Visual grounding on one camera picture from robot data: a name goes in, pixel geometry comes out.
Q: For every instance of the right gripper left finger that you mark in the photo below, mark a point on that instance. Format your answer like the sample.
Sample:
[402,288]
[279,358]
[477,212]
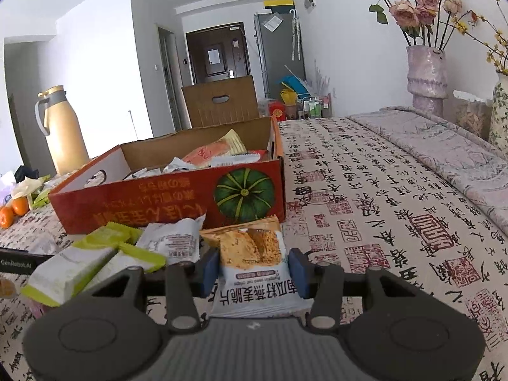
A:
[181,283]

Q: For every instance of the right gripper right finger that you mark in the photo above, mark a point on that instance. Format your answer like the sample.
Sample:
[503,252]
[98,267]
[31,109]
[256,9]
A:
[326,286]

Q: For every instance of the oat crisp snack packet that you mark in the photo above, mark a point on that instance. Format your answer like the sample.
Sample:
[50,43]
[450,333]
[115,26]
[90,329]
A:
[254,276]

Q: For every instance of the white snack packet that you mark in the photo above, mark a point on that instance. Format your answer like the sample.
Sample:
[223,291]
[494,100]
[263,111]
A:
[178,242]
[222,161]

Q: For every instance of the white snack packet on table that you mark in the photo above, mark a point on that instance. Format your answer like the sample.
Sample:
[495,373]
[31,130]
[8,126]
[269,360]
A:
[178,242]

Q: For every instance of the green snack packet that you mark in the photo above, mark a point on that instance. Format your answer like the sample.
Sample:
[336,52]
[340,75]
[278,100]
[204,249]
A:
[128,256]
[64,275]

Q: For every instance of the orange tangerine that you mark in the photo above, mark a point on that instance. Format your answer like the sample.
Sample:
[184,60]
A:
[20,206]

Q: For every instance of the green packet near thermos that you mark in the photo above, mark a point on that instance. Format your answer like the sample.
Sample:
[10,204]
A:
[40,199]

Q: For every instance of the calligraphy print tablecloth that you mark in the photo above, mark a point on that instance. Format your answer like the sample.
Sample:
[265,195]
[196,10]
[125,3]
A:
[358,200]

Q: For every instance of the white packet in box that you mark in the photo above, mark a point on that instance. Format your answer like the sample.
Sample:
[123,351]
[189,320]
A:
[178,164]

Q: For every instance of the red orange cardboard box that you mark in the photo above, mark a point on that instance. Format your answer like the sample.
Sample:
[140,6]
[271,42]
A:
[105,190]

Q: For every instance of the orange long snack packet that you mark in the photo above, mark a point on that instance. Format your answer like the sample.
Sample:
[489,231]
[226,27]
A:
[201,156]

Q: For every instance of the pale yellow snack packet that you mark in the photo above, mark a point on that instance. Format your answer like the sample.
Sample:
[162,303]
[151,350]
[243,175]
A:
[231,144]

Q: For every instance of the yellow thermos jug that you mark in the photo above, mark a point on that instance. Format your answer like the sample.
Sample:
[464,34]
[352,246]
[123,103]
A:
[58,122]

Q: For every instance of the metal trolley with bottles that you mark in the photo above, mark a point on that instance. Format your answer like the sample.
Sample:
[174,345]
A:
[313,107]

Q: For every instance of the red gift box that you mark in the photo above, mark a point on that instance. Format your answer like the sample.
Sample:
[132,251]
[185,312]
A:
[277,110]

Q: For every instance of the folded grey patterned cloth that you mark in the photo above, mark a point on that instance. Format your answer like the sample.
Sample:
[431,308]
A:
[468,163]

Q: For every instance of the pink textured vase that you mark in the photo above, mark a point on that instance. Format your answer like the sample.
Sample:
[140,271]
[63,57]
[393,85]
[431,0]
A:
[427,78]

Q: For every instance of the dark brown entrance door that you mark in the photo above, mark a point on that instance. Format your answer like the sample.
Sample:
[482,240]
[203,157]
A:
[218,53]

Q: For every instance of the floral ceramic vase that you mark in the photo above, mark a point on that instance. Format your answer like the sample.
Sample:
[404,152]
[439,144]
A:
[498,134]

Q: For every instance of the grey refrigerator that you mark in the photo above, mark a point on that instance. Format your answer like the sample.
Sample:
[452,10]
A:
[277,51]

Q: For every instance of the dried pink rose bouquet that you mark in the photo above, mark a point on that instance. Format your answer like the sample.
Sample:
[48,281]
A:
[426,22]

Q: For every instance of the yellow box on refrigerator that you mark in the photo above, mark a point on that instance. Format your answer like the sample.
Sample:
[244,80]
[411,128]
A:
[278,3]

